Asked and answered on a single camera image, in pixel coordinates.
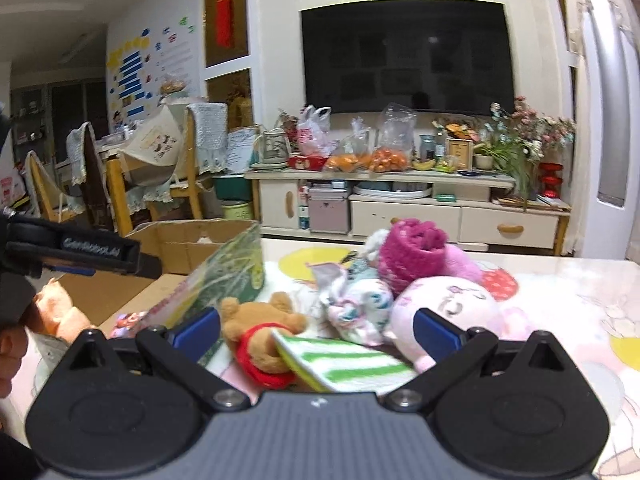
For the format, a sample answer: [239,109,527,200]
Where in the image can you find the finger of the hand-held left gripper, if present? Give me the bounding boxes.
[6,221,163,281]

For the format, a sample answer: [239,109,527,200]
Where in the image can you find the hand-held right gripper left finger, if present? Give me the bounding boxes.
[65,307,251,411]

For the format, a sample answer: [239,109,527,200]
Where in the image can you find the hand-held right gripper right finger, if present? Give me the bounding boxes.
[385,308,571,411]

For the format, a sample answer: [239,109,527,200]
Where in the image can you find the pink knitted hat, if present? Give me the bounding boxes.
[440,246,485,285]

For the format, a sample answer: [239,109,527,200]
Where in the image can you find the brown cardboard box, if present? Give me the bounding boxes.
[55,219,262,341]

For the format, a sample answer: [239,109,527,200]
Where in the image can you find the person's left hand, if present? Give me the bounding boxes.
[0,329,28,401]

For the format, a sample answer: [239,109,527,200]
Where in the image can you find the pink round plush toy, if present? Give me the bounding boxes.
[389,276,507,374]

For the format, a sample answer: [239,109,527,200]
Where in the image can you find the orange plush toy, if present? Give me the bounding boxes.
[31,280,92,337]

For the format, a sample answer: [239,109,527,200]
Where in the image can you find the brown bear plush toy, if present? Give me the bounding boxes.
[220,292,309,391]

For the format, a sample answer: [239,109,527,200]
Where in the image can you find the wooden dining table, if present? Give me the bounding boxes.
[95,136,201,237]

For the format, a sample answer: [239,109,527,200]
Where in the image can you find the green printed plastic bag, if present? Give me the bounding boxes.
[150,234,267,332]

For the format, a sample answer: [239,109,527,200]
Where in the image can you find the small pink patterned toy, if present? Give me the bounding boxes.
[109,310,148,339]

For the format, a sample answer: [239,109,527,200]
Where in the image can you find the dark wooden chair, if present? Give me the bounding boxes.
[66,120,121,233]

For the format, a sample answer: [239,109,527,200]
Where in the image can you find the light wooden chair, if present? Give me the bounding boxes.
[24,150,76,222]

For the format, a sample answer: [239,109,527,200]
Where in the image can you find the magenta knitted hat with pompom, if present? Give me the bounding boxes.
[362,218,451,297]

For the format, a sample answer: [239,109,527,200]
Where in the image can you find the white printed baby cloth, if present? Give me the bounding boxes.
[311,259,396,347]

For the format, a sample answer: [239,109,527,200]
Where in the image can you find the green striped white towel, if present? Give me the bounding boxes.
[272,332,418,396]

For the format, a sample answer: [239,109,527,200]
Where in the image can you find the cream television cabinet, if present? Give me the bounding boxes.
[244,164,572,257]

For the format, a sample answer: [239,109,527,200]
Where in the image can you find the beige printed tote bag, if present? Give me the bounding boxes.
[121,105,185,186]

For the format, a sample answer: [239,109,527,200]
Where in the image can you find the light green bucket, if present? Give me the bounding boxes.
[220,200,254,221]

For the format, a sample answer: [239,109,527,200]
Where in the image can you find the cartoon printed tablecloth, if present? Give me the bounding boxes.
[200,237,640,480]

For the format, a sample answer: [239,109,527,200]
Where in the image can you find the dark display cabinet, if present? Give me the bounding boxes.
[10,79,109,163]

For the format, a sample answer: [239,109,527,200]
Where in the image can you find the dark green storage bin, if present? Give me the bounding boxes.
[212,174,251,202]

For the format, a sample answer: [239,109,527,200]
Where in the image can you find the white oval tray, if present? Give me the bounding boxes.
[352,182,433,200]

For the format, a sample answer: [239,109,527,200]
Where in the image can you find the pink storage box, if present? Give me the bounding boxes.
[307,192,350,235]

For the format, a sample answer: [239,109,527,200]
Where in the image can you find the wooden framed picture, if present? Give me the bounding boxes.
[445,137,474,172]

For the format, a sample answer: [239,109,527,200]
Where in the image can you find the white printed paper bag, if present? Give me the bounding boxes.
[227,127,262,174]

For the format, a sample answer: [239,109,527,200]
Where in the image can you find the large clear bag of oranges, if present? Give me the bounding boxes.
[370,102,419,172]

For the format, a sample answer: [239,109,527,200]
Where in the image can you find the bag of bread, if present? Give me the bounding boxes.
[159,74,189,96]

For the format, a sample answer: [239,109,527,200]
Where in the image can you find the red candle holder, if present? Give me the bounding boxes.
[538,162,564,199]

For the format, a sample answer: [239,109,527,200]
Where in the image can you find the small clear bag of oranges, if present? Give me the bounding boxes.
[324,117,374,172]

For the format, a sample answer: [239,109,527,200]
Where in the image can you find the red snack packet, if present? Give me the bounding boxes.
[287,154,329,171]

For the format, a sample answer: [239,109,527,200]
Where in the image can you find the orange flower arrangement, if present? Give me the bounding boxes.
[434,117,482,144]

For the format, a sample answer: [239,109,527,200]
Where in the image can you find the dried red flowers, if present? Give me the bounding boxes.
[277,107,302,137]

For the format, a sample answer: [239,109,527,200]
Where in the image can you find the white plastic bag red print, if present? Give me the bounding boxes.
[297,105,334,157]

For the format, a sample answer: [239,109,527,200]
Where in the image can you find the black flat television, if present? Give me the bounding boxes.
[299,0,517,117]

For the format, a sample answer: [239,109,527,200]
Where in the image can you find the white standing air conditioner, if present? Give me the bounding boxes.
[574,0,640,262]

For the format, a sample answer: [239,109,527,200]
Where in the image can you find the wall sticker chart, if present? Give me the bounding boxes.
[106,14,197,122]

